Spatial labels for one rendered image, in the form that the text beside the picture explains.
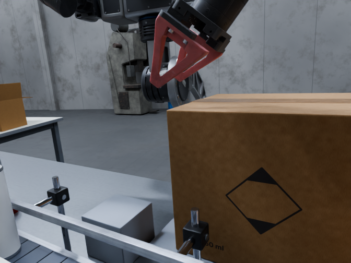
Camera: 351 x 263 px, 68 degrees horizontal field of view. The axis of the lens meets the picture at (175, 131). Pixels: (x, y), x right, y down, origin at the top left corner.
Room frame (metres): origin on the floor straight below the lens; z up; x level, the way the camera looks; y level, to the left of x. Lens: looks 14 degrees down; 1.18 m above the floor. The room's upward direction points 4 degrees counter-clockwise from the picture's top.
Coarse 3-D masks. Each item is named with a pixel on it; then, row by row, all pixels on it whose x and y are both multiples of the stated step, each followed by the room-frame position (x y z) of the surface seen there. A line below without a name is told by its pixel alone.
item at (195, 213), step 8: (192, 208) 0.32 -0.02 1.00; (192, 216) 0.32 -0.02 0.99; (192, 224) 0.32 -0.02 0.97; (200, 224) 0.32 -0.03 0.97; (208, 224) 0.33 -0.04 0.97; (184, 232) 0.32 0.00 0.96; (192, 232) 0.31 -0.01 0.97; (200, 232) 0.31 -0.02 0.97; (208, 232) 0.32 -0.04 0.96; (184, 240) 0.32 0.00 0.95; (192, 240) 0.30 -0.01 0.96; (200, 240) 0.30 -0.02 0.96; (208, 240) 0.33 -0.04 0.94; (184, 248) 0.29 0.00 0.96; (200, 248) 0.30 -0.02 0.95; (200, 256) 0.32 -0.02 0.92
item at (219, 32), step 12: (180, 0) 0.32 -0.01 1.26; (204, 0) 0.33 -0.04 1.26; (216, 0) 0.33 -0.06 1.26; (228, 0) 0.32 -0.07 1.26; (240, 0) 0.33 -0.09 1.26; (180, 12) 0.32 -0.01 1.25; (192, 12) 0.31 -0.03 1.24; (204, 12) 0.33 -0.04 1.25; (216, 12) 0.33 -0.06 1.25; (228, 12) 0.33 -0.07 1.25; (204, 24) 0.35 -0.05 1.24; (216, 24) 0.33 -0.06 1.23; (228, 24) 0.34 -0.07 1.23; (216, 36) 0.30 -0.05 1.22; (228, 36) 0.36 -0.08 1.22
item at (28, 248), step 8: (24, 240) 0.44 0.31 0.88; (24, 248) 0.42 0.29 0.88; (32, 248) 0.42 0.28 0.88; (40, 248) 0.41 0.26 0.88; (48, 248) 0.41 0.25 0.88; (16, 256) 0.40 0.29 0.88; (24, 256) 0.40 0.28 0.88; (32, 256) 0.39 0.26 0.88; (40, 256) 0.39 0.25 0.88; (48, 256) 0.39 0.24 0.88; (56, 256) 0.39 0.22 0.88; (64, 256) 0.39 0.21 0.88
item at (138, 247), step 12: (12, 204) 0.44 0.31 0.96; (24, 204) 0.43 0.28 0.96; (36, 216) 0.41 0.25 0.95; (48, 216) 0.39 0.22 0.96; (60, 216) 0.38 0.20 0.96; (72, 228) 0.36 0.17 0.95; (84, 228) 0.35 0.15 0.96; (96, 228) 0.34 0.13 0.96; (108, 240) 0.32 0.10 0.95; (120, 240) 0.31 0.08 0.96; (132, 240) 0.31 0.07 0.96; (132, 252) 0.30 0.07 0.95; (144, 252) 0.29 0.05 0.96; (156, 252) 0.28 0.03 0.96; (168, 252) 0.28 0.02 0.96
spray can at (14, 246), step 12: (0, 168) 0.41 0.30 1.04; (0, 180) 0.40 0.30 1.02; (0, 192) 0.40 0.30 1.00; (0, 204) 0.40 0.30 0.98; (0, 216) 0.39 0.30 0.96; (12, 216) 0.41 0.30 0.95; (0, 228) 0.39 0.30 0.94; (12, 228) 0.41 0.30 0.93; (0, 240) 0.39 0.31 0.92; (12, 240) 0.40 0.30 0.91; (0, 252) 0.39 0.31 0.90; (12, 252) 0.40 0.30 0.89
